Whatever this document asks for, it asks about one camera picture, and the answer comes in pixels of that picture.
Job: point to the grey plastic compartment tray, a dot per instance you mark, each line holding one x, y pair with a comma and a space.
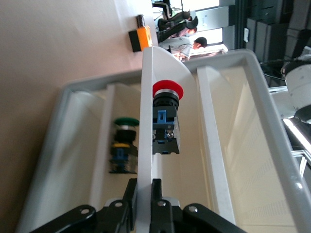
276, 121

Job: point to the aluminium frame profile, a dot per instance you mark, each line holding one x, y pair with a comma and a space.
297, 133

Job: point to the black office chair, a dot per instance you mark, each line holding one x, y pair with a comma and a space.
170, 23

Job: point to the orange button box black base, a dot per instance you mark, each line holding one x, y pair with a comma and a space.
144, 38

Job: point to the red mushroom push button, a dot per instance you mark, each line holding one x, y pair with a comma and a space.
167, 89

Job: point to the small black contact block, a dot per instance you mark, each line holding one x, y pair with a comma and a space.
140, 20

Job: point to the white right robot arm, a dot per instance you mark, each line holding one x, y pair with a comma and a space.
300, 85

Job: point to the green mushroom push button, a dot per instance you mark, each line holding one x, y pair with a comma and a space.
126, 121

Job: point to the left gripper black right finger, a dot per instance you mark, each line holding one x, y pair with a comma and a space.
156, 194

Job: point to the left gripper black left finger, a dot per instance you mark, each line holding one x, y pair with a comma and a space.
132, 194

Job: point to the white wall switch plate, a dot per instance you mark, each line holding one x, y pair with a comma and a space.
246, 35

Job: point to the person in pink shirt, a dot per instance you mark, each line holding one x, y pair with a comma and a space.
187, 31

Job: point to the person in white shirt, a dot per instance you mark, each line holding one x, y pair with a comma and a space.
177, 44

